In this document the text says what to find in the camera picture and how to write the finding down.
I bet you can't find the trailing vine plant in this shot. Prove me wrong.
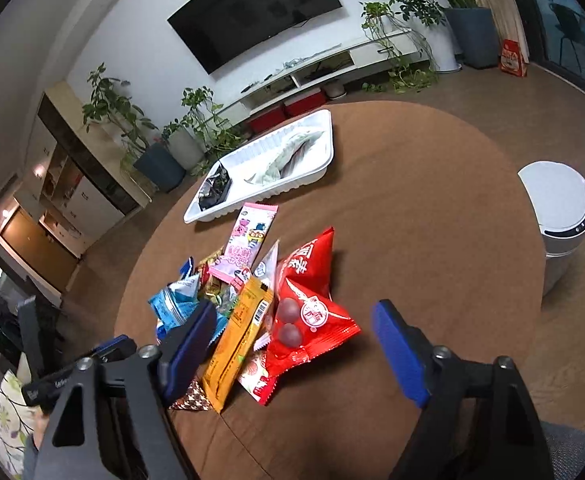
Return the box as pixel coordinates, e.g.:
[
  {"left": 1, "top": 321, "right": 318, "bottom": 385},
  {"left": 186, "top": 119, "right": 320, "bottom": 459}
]
[{"left": 360, "top": 0, "right": 446, "bottom": 95}]

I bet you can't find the dark blue planter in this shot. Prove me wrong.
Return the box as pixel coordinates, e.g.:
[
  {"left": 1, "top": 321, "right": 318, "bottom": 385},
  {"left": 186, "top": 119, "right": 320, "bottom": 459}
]
[{"left": 132, "top": 141, "right": 186, "bottom": 194}]

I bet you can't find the orange snack packet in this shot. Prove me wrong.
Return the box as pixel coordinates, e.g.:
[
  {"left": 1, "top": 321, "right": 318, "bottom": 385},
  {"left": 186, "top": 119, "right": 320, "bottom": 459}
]
[{"left": 201, "top": 276, "right": 276, "bottom": 414}]

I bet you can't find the light blue snack packet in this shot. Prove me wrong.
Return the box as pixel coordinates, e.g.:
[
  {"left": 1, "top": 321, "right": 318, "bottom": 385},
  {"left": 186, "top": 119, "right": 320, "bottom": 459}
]
[{"left": 147, "top": 277, "right": 228, "bottom": 348}]

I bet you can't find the red snack bag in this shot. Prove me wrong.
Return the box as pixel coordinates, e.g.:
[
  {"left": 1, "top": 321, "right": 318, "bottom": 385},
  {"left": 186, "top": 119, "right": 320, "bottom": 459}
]
[{"left": 262, "top": 226, "right": 362, "bottom": 406}]

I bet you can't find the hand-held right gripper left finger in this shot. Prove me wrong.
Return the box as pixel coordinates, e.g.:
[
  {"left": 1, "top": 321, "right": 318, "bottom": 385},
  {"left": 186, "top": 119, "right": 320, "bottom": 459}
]
[{"left": 32, "top": 301, "right": 218, "bottom": 480}]

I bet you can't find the wooden shelf cabinet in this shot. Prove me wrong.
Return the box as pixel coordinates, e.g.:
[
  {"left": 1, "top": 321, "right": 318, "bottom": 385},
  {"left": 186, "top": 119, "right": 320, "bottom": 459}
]
[{"left": 20, "top": 80, "right": 153, "bottom": 263}]

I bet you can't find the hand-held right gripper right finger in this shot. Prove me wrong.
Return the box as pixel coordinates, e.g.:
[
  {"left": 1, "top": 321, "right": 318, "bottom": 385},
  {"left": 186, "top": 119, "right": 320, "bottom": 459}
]
[{"left": 371, "top": 299, "right": 556, "bottom": 480}]

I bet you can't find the white plastic tray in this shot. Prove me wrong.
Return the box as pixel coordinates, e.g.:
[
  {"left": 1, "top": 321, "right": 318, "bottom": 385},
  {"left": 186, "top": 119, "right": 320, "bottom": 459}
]
[{"left": 182, "top": 108, "right": 336, "bottom": 224}]

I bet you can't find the pink cartoon snack packet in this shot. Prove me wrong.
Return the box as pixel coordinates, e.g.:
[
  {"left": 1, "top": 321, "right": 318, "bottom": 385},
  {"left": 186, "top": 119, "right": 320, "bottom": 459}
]
[{"left": 207, "top": 202, "right": 279, "bottom": 291}]

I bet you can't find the white television stand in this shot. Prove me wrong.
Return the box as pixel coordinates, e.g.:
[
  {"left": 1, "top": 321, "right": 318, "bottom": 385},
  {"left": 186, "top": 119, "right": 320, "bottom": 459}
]
[{"left": 212, "top": 30, "right": 423, "bottom": 126}]

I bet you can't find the light grey round planter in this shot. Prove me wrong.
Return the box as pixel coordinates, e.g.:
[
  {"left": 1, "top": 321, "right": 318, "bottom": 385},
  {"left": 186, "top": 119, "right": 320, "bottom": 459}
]
[{"left": 167, "top": 126, "right": 206, "bottom": 171}]

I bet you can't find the leafy tree plant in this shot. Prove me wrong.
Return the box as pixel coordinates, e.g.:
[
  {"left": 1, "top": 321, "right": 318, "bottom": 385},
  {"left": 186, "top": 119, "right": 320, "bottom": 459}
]
[{"left": 81, "top": 62, "right": 159, "bottom": 161}]

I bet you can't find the wooden board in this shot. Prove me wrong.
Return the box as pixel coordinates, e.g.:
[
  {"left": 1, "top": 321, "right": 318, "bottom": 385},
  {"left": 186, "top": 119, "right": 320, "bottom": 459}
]
[{"left": 487, "top": 0, "right": 531, "bottom": 61}]

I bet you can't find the dark red patterned snack packet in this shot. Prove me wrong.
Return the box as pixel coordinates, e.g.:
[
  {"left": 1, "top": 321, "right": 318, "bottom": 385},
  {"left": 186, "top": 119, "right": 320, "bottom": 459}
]
[{"left": 170, "top": 379, "right": 213, "bottom": 413}]

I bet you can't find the bushy green plant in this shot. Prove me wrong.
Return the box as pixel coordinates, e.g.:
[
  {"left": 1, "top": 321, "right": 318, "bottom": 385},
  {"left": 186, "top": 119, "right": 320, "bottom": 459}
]
[{"left": 164, "top": 86, "right": 246, "bottom": 173}]

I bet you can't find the silver white snack packet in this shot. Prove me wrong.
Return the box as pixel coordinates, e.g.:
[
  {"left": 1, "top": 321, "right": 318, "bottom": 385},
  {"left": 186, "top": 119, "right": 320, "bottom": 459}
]
[{"left": 245, "top": 127, "right": 326, "bottom": 186}]

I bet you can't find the yellow candy packet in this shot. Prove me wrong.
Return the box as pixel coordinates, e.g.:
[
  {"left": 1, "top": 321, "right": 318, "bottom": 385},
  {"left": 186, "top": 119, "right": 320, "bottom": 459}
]
[{"left": 197, "top": 252, "right": 224, "bottom": 297}]

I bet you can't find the black chair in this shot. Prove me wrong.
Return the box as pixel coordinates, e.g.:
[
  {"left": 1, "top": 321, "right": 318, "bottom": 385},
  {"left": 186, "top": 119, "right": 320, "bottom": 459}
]
[{"left": 16, "top": 294, "right": 66, "bottom": 377}]

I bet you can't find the floral cushion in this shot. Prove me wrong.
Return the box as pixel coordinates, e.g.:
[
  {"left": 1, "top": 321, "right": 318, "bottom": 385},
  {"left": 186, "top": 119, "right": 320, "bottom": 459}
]
[{"left": 0, "top": 360, "right": 42, "bottom": 477}]

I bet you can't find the black snack packet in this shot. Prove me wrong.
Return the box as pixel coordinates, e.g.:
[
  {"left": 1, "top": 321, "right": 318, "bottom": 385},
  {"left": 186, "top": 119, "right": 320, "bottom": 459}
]
[{"left": 198, "top": 162, "right": 233, "bottom": 211}]

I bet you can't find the gold and red snack packet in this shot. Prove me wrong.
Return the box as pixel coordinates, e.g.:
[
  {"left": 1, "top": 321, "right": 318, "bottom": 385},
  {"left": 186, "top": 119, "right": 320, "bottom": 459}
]
[{"left": 236, "top": 347, "right": 274, "bottom": 401}]

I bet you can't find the white tall planter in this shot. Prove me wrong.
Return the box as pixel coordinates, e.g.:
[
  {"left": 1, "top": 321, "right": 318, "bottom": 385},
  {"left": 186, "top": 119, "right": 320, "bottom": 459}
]
[{"left": 413, "top": 25, "right": 461, "bottom": 74}]

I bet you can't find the red paper bag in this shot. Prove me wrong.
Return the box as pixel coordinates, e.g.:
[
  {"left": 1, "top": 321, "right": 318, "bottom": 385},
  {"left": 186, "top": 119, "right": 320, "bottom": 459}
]
[{"left": 499, "top": 39, "right": 529, "bottom": 79}]

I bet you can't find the red storage box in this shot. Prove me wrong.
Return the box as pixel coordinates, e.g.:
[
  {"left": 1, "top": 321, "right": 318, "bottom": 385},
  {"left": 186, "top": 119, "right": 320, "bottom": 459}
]
[
  {"left": 285, "top": 91, "right": 326, "bottom": 117},
  {"left": 247, "top": 106, "right": 286, "bottom": 134}
]

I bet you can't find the glass balcony door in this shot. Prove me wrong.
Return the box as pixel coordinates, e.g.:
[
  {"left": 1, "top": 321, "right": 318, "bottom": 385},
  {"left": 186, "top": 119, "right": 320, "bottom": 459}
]
[{"left": 517, "top": 0, "right": 585, "bottom": 103}]

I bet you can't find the white round trash can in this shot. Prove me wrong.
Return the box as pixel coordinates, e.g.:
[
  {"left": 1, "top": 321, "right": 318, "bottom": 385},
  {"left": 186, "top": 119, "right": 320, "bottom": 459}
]
[{"left": 517, "top": 161, "right": 585, "bottom": 297}]

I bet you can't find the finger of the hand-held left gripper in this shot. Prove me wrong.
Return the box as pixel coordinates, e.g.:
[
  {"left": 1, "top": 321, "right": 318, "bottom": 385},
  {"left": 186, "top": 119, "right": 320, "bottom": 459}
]
[{"left": 92, "top": 335, "right": 138, "bottom": 362}]

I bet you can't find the dark grey square planter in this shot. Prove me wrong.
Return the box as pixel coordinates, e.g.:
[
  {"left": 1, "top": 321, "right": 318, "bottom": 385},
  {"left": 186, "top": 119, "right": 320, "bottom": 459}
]
[{"left": 444, "top": 6, "right": 502, "bottom": 69}]

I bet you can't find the green candy packet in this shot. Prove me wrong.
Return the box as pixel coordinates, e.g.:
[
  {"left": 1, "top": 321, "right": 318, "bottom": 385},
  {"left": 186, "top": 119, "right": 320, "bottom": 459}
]
[{"left": 212, "top": 285, "right": 246, "bottom": 321}]

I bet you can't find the black wall television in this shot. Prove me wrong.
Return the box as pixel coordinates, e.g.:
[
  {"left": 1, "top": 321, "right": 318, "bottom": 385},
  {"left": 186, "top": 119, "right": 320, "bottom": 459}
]
[{"left": 166, "top": 0, "right": 344, "bottom": 75}]

